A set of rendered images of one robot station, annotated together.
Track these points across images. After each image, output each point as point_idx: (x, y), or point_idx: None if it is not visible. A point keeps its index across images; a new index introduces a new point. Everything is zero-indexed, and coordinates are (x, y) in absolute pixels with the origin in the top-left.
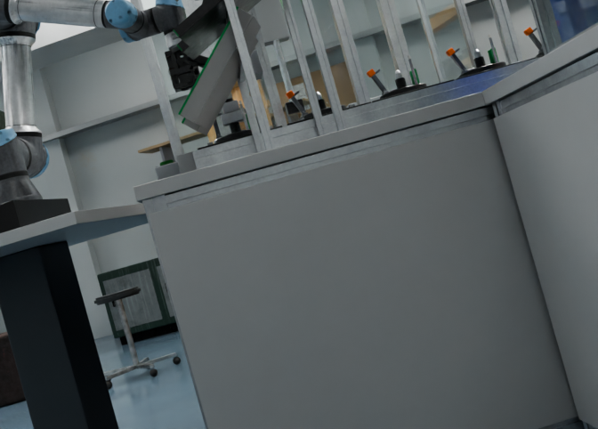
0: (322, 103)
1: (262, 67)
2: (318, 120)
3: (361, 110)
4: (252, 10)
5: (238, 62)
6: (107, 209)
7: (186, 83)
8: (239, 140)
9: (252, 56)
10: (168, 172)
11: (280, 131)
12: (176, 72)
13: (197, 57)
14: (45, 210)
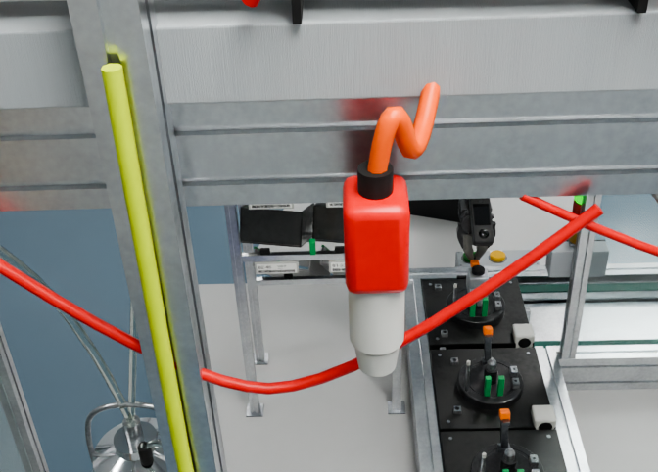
0: (485, 374)
1: (571, 270)
2: (392, 379)
3: (415, 422)
4: (584, 206)
5: (306, 275)
6: (307, 260)
7: (460, 219)
8: (405, 313)
9: (549, 253)
10: (456, 265)
11: (408, 348)
12: (459, 203)
13: (470, 209)
14: (421, 200)
